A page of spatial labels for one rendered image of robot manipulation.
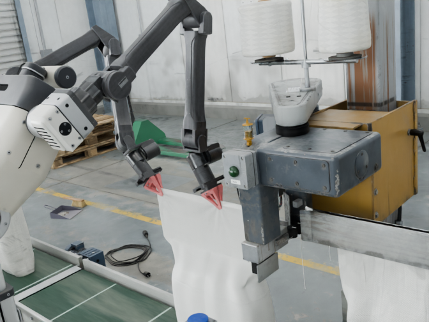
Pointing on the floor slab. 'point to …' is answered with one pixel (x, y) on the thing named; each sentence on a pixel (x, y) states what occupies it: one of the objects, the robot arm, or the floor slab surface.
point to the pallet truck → (150, 131)
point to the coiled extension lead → (133, 257)
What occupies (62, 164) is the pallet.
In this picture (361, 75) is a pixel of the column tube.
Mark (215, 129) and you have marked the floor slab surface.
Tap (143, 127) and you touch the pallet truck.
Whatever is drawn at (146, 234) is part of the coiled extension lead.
